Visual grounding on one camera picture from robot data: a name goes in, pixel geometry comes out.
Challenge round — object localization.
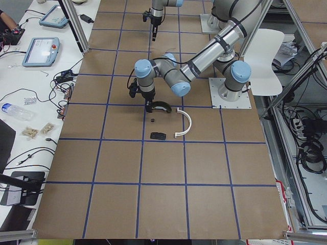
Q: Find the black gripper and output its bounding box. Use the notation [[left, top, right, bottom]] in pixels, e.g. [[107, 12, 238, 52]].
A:
[[143, 9, 164, 41], [129, 78, 155, 112]]

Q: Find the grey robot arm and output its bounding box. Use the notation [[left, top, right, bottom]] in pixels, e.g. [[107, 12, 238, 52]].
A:
[[128, 1, 262, 112], [143, 0, 184, 41]]

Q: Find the olive green brake shoe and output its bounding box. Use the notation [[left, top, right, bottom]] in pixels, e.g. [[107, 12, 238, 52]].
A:
[[151, 101, 172, 113]]

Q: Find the black brake pad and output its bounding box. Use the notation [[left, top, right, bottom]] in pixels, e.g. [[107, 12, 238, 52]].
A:
[[150, 132, 167, 140]]

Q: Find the white curved plastic arc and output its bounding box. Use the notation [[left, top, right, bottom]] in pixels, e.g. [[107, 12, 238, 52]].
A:
[[174, 107, 193, 139]]

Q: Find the black power adapter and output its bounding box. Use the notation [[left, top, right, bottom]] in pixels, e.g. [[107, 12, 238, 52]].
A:
[[80, 14, 94, 23]]

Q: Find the bag of small parts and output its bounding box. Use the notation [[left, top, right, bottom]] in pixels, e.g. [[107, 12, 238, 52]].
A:
[[21, 127, 39, 139], [40, 122, 56, 135]]

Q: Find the lower teach pendant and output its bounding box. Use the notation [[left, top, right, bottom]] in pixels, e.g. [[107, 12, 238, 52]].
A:
[[22, 37, 60, 67]]

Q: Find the teach pendant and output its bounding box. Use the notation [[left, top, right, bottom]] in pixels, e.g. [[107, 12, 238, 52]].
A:
[[39, 5, 67, 29], [22, 37, 60, 67]]

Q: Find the upper teach pendant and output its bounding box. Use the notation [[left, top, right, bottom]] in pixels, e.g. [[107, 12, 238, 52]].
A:
[[39, 5, 67, 29]]

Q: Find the clear plastic water bottle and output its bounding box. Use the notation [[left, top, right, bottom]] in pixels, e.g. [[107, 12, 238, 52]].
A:
[[1, 103, 35, 121]]

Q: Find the white chair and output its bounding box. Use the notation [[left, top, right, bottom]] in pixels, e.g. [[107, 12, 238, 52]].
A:
[[244, 29, 284, 96]]

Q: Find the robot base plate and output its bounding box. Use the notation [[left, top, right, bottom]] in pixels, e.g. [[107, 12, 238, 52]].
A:
[[200, 14, 221, 34]]

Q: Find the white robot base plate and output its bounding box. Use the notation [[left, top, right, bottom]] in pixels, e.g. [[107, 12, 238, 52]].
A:
[[208, 78, 251, 109]]

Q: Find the aluminium frame post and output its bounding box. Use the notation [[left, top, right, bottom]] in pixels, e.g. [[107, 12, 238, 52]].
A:
[[58, 0, 89, 54]]

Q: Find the black camera stand base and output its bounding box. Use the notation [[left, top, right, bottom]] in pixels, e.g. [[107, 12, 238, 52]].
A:
[[1, 171, 45, 206]]

